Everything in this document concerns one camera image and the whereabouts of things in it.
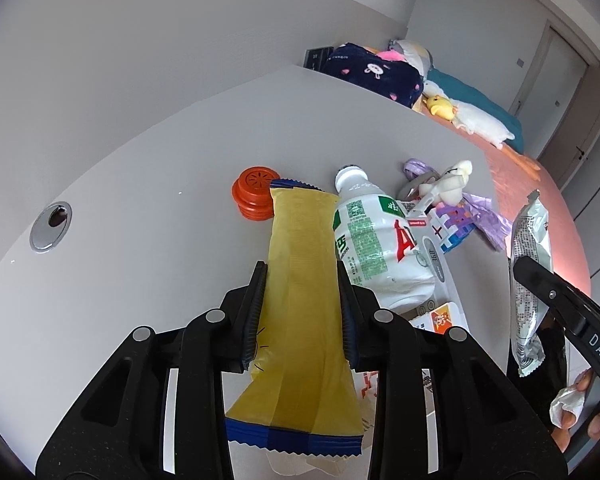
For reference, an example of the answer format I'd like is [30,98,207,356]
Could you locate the white box red label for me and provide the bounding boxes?
[396,200,469,330]

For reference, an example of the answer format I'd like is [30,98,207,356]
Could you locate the yellow duck plush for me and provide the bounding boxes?
[424,93,456,122]

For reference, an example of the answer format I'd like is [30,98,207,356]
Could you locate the teal pillow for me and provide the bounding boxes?
[426,67,524,154]

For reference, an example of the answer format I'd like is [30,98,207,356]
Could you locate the navy rabbit print blanket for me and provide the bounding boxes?
[321,42,426,109]

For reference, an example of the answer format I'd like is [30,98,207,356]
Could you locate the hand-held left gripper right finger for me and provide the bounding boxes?
[336,259,569,480]

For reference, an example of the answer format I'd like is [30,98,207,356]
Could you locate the white door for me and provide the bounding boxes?
[509,21,592,161]

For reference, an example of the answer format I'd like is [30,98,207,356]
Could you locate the black box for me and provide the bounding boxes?
[304,46,336,70]

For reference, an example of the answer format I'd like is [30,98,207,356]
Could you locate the bed with pink sheet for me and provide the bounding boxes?
[472,119,594,302]

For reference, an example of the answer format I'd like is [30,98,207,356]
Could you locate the white goose plush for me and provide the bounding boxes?
[449,100,542,177]

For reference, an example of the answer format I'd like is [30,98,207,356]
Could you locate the grey yellow patterned pillow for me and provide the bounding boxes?
[389,38,434,82]

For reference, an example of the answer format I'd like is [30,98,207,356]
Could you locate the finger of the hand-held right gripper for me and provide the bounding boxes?
[512,256,594,319]

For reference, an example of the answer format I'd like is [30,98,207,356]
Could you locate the white tissue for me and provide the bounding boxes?
[550,386,589,430]

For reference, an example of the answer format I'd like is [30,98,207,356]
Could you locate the purple plastic bag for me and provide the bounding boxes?
[402,158,512,251]

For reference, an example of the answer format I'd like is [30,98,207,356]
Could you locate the small orange print box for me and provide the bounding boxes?
[409,301,471,337]

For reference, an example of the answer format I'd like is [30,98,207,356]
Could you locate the white packet purple blue print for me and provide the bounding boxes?
[427,204,482,254]

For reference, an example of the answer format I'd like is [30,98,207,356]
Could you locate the white plush rabbit toy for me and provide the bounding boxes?
[419,159,475,211]

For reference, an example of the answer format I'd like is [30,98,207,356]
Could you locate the white drink bottle green label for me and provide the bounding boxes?
[332,164,437,311]

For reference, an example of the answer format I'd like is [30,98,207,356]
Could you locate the silver desk cable grommet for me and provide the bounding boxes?
[30,201,73,253]

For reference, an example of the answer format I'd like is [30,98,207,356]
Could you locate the grey snack packet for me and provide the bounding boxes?
[508,189,553,378]

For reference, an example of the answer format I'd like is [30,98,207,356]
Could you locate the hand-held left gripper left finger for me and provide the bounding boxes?
[35,260,269,480]

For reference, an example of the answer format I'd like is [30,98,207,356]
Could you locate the yellow snack wrapper blue ends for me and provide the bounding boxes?
[225,178,364,459]

